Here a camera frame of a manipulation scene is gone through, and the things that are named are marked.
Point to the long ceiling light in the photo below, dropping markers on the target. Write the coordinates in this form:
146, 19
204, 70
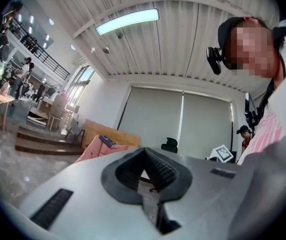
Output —
127, 21

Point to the wooden steps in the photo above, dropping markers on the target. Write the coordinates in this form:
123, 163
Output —
42, 144

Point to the round ceiling detector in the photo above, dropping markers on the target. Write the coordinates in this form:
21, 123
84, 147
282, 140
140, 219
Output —
106, 50

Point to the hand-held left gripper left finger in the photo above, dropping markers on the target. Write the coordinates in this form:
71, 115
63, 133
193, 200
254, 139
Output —
82, 189

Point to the person's head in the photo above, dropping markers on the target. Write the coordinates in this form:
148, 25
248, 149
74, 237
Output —
265, 64

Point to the grey roller blind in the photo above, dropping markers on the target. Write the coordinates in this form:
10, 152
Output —
205, 124
152, 116

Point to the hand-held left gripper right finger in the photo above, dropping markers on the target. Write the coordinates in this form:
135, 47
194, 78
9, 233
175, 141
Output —
208, 196

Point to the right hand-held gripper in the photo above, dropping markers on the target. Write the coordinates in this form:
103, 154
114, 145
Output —
224, 154

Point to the black office chair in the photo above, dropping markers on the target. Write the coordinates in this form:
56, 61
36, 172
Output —
169, 144

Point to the black balcony railing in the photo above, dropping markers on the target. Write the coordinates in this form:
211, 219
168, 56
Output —
50, 61

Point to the light wooden stool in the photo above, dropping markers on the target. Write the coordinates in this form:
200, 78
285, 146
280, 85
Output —
55, 121

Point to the black cap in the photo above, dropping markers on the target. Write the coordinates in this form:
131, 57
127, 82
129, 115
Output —
226, 31

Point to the black chest harness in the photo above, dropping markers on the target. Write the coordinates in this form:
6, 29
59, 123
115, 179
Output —
251, 117

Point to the cardboard box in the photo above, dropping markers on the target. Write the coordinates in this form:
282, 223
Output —
58, 105

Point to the pink sofa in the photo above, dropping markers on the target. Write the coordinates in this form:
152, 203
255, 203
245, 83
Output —
95, 151

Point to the black head camera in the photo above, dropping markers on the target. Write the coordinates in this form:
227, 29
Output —
215, 61

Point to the blue book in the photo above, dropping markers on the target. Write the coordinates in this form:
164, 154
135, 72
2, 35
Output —
107, 141

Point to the grey chair black legs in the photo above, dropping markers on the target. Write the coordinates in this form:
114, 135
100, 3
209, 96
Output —
75, 129

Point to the tall glass window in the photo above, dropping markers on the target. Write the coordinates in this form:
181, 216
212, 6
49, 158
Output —
78, 89

